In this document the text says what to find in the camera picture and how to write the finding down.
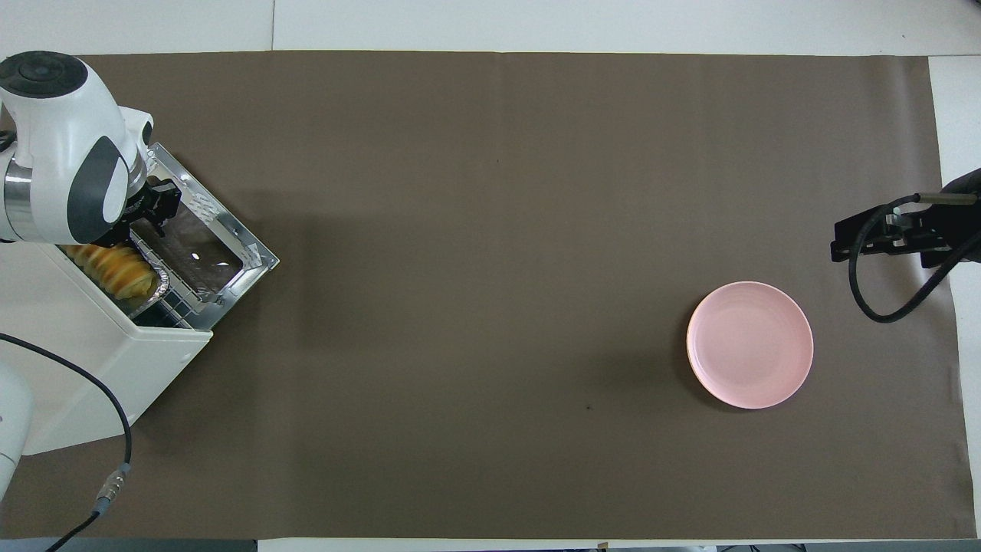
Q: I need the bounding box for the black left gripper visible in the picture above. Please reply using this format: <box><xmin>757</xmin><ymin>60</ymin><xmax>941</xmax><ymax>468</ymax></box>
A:
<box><xmin>113</xmin><ymin>178</ymin><xmax>183</xmax><ymax>248</ymax></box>

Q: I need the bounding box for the metal oven wire rack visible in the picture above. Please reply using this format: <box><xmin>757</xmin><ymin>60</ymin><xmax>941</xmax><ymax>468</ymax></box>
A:
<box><xmin>126</xmin><ymin>230</ymin><xmax>217</xmax><ymax>330</ymax></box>

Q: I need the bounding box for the pink round plate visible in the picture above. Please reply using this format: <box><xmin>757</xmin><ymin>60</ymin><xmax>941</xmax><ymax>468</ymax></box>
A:
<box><xmin>686</xmin><ymin>281</ymin><xmax>814</xmax><ymax>409</ymax></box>

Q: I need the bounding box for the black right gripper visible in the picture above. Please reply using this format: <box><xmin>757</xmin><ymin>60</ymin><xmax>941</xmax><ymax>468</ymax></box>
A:
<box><xmin>832</xmin><ymin>167</ymin><xmax>981</xmax><ymax>269</ymax></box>

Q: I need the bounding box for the aluminium foil tray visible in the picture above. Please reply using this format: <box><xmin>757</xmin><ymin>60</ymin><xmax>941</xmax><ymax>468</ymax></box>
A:
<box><xmin>65</xmin><ymin>239</ymin><xmax>171</xmax><ymax>314</ymax></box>

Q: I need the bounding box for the cream toaster oven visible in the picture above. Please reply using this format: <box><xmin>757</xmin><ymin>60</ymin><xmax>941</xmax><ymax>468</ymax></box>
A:
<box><xmin>0</xmin><ymin>241</ymin><xmax>214</xmax><ymax>457</ymax></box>

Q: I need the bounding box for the brown table mat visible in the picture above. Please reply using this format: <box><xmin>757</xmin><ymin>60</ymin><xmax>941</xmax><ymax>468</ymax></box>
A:
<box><xmin>0</xmin><ymin>51</ymin><xmax>976</xmax><ymax>540</ymax></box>

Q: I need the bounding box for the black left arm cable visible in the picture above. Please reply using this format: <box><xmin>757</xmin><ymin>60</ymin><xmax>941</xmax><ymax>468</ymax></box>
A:
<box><xmin>0</xmin><ymin>332</ymin><xmax>133</xmax><ymax>552</ymax></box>

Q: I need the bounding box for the golden ridged bread loaf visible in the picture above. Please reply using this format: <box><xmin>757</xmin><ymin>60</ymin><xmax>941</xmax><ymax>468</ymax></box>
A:
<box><xmin>65</xmin><ymin>244</ymin><xmax>159</xmax><ymax>300</ymax></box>

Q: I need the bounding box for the glass oven door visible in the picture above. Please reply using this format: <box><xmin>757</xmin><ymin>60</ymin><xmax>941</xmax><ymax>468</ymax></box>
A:
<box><xmin>144</xmin><ymin>144</ymin><xmax>281</xmax><ymax>306</ymax></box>

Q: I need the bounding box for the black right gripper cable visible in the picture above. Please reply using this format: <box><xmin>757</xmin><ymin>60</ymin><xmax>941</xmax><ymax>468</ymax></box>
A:
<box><xmin>847</xmin><ymin>193</ymin><xmax>981</xmax><ymax>324</ymax></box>

